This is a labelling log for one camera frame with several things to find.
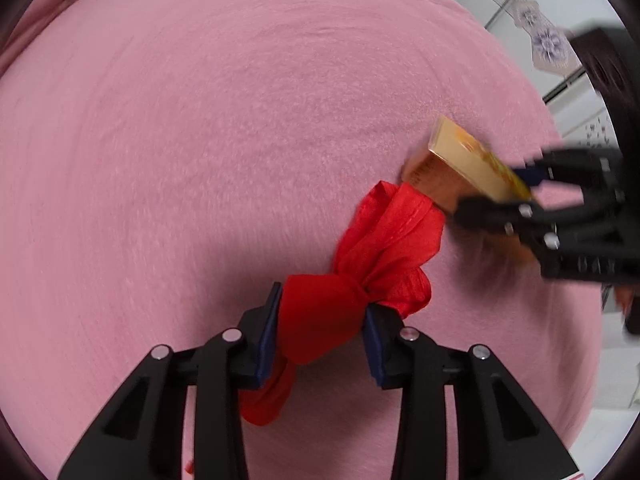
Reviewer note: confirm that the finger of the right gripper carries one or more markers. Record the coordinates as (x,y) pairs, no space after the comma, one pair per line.
(593,170)
(506,226)

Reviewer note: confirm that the pink bed sheet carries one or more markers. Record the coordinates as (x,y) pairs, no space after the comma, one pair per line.
(163,162)

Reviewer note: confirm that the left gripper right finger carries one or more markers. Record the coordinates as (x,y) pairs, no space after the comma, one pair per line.
(501,433)

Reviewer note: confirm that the white sliding wardrobe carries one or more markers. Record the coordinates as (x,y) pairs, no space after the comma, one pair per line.
(537,34)

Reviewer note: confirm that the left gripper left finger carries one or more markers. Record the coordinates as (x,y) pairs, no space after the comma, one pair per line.
(138,433)

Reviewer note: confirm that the person's right hand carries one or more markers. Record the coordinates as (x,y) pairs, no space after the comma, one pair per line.
(624,297)

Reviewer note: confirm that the red knotted cloth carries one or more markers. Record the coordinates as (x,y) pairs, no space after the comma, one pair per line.
(337,247)

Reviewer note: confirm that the gold cardboard box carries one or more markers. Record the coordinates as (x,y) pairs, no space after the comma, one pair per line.
(453,165)

